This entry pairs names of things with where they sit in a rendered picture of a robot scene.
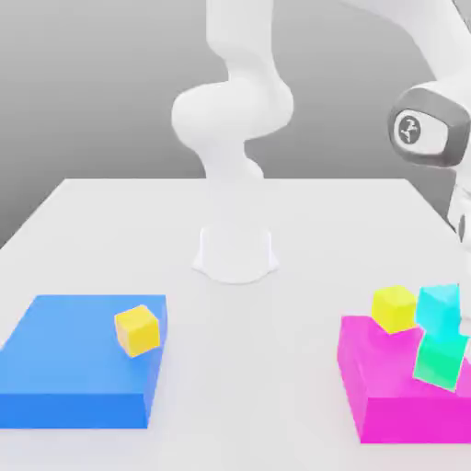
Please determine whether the small orange-yellow cube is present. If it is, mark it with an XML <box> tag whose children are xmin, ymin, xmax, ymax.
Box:
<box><xmin>114</xmin><ymin>304</ymin><xmax>162</xmax><ymax>359</ymax></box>

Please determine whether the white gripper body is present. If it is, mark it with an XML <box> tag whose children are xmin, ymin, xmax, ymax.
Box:
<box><xmin>458</xmin><ymin>243</ymin><xmax>471</xmax><ymax>334</ymax></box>

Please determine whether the small cyan cube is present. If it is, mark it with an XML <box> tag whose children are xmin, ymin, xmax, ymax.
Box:
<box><xmin>414</xmin><ymin>283</ymin><xmax>470</xmax><ymax>344</ymax></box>

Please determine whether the large blue box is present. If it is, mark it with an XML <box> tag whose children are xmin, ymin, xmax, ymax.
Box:
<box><xmin>0</xmin><ymin>294</ymin><xmax>168</xmax><ymax>430</ymax></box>

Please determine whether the large magenta box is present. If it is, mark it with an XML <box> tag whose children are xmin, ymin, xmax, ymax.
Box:
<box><xmin>337</xmin><ymin>315</ymin><xmax>471</xmax><ymax>444</ymax></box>

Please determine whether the small green cube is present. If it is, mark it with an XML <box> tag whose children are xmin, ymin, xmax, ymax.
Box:
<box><xmin>412</xmin><ymin>329</ymin><xmax>470</xmax><ymax>393</ymax></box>

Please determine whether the small yellow cube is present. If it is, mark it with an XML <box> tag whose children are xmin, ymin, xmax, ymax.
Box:
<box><xmin>371</xmin><ymin>284</ymin><xmax>419</xmax><ymax>335</ymax></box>

